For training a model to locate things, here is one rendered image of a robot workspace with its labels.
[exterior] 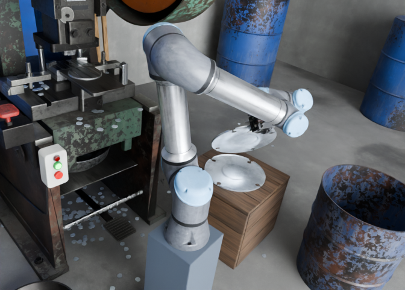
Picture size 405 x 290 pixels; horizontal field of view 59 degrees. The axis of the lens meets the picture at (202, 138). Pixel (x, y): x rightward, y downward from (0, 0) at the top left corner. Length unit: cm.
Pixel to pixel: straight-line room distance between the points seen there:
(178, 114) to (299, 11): 364
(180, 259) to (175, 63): 61
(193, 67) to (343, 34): 356
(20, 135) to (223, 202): 82
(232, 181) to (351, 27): 297
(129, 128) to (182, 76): 72
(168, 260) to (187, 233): 12
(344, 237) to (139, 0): 128
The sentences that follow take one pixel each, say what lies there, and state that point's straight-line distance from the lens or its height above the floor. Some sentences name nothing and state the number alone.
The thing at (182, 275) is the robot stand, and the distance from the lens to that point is 120.
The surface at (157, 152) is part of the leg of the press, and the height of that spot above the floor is 42.
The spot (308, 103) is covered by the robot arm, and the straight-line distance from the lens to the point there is 121.
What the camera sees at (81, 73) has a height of 78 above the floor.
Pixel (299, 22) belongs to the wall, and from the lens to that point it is 458.
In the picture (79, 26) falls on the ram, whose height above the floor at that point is 96.
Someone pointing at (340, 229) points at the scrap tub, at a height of 39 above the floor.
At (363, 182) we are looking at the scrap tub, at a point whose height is 40.
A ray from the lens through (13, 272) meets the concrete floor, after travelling 176.
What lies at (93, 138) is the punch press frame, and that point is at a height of 56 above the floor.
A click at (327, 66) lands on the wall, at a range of 445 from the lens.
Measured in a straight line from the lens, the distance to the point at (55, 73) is 152.
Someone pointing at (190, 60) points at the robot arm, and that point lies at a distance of 86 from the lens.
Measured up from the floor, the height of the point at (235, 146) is 48.
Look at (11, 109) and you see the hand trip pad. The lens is 126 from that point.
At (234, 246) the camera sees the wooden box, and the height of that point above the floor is 14.
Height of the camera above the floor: 132
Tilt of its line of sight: 30 degrees down
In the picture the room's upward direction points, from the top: 9 degrees clockwise
